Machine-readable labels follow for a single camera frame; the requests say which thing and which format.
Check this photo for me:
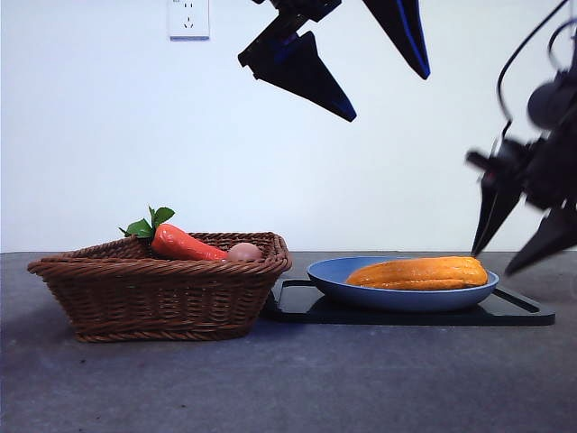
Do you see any orange-yellow corn cob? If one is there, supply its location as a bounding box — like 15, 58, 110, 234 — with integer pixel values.
345, 255, 490, 291

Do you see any blue round plate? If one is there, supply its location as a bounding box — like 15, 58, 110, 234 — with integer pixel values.
306, 255, 500, 313

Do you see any brown wicker basket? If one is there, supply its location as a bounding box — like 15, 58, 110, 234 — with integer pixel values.
26, 232, 293, 344

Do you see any pale brown egg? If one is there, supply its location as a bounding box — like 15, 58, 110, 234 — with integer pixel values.
226, 242, 263, 263

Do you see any orange carrot with green leaves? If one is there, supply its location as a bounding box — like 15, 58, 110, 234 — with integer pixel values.
118, 206, 229, 262

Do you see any black rectangular board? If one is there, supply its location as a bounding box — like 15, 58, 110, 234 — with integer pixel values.
261, 278, 555, 326

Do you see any white wall socket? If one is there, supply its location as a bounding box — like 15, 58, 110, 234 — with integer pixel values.
169, 0, 211, 41

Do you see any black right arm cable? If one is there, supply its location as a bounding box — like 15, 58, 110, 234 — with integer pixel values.
548, 20, 577, 73
495, 0, 573, 136

